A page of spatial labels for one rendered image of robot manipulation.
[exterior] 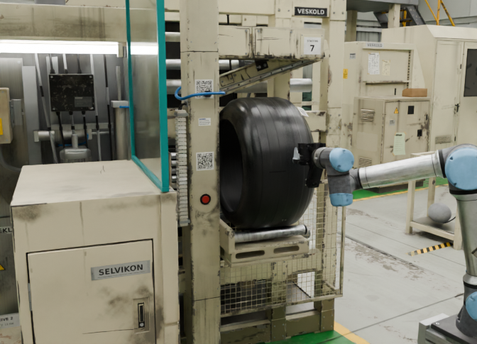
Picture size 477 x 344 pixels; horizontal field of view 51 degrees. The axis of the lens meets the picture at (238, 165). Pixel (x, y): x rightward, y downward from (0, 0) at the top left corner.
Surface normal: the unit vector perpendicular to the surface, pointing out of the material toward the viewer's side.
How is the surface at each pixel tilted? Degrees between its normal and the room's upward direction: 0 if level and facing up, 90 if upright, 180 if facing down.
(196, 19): 90
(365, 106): 90
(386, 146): 90
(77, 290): 90
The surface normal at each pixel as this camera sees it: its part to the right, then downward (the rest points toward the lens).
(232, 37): 0.34, 0.17
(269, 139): 0.29, -0.34
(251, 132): -0.44, -0.29
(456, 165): -0.41, 0.04
